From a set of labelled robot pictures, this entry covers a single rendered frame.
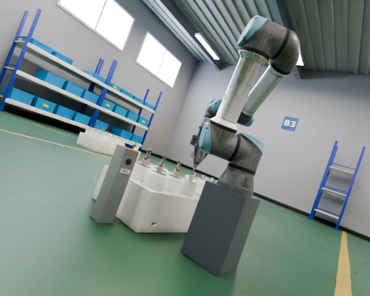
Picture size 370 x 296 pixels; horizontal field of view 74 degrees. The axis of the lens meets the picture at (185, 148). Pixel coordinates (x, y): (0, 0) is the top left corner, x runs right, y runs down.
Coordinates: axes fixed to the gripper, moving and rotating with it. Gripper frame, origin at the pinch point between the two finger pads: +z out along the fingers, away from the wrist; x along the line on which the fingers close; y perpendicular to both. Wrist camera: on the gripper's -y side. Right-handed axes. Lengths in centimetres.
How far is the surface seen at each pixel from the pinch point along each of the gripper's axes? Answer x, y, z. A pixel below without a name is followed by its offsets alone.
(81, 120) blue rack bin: -45, 500, 2
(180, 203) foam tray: 8.9, -9.4, 20.3
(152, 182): 26.2, -8.1, 14.5
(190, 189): 1.3, -3.9, 13.4
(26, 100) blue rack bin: 67, 460, 2
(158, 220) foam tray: 18.9, -11.6, 29.1
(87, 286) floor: 56, -47, 35
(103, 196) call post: 44, -6, 25
